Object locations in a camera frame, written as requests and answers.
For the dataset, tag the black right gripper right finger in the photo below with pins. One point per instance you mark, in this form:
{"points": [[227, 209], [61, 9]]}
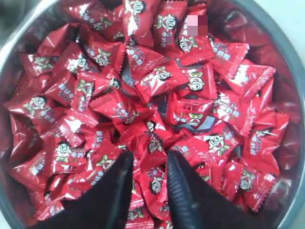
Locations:
{"points": [[196, 205]]}

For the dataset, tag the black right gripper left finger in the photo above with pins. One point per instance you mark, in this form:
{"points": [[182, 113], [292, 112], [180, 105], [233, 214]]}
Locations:
{"points": [[104, 206]]}

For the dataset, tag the stainless steel bowl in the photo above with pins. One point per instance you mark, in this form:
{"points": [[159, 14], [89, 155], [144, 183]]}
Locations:
{"points": [[237, 20]]}

